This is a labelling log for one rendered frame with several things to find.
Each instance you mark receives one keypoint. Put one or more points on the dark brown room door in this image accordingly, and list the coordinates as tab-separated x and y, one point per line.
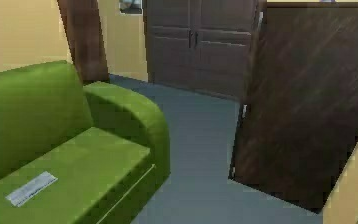
303	106

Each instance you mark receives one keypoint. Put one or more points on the dark brown wardrobe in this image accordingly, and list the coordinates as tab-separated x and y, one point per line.
200	50

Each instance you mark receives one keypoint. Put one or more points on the grey remote control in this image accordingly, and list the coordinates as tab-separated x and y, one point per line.
31	189

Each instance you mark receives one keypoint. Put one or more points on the framed wall picture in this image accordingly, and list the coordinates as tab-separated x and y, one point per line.
131	6

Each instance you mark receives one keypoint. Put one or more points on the green sofa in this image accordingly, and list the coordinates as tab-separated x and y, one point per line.
70	146

